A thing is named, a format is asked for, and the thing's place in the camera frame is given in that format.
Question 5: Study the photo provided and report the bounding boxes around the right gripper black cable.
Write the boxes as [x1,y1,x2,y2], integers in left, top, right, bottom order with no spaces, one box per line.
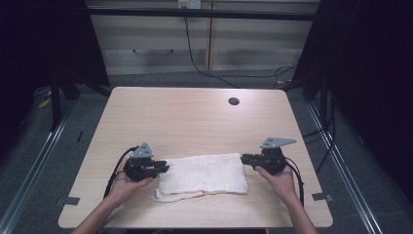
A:
[284,157,306,208]

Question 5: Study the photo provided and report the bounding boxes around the black stand leg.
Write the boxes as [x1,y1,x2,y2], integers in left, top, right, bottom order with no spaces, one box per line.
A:
[48,76,63,133]

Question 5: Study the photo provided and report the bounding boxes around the metal floor rail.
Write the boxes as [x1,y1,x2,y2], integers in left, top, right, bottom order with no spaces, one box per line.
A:
[0,97,77,234]
[306,101,384,234]

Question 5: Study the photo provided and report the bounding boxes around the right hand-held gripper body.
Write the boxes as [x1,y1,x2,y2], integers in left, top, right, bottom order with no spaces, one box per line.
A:
[256,136,297,176]

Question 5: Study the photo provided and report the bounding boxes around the black floor cables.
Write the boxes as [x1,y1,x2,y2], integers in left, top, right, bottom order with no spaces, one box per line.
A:
[301,94,337,174]

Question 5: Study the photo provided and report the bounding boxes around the dark cabinet handle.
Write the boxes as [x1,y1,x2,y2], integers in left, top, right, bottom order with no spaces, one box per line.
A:
[131,48,174,56]

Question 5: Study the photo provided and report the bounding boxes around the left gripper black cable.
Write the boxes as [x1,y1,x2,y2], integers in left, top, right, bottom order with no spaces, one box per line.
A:
[102,145,139,199]

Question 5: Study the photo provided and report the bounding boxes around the person's left hand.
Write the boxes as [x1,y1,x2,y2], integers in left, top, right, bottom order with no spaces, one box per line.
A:
[108,158,156,205]

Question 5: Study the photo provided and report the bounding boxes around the white towel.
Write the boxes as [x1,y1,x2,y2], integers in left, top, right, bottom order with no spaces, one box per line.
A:
[150,152,249,204]

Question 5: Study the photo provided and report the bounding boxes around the long black power cable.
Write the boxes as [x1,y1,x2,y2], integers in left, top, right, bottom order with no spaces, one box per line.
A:
[183,8,296,90]

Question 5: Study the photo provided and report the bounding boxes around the white wall power outlet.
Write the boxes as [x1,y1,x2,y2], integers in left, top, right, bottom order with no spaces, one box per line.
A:
[177,0,203,10]

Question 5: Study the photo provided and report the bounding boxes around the black curtain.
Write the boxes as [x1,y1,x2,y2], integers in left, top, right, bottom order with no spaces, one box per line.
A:
[0,0,110,157]
[291,0,413,204]

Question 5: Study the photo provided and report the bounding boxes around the person's right hand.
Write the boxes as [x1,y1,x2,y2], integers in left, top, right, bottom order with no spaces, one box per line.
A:
[254,164,298,205]

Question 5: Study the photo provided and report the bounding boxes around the grey tape strip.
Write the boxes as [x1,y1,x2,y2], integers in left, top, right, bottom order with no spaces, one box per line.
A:
[55,196,81,207]
[311,192,334,203]

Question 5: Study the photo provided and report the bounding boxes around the black horizontal frame bar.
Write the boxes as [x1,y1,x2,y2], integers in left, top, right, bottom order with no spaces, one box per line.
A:
[87,8,317,22]

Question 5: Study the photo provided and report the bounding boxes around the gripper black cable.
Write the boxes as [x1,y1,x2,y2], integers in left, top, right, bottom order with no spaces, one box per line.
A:
[102,145,139,199]
[284,157,306,208]

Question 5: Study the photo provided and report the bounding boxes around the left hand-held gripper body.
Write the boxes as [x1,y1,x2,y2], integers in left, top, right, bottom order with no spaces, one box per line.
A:
[123,141,161,182]

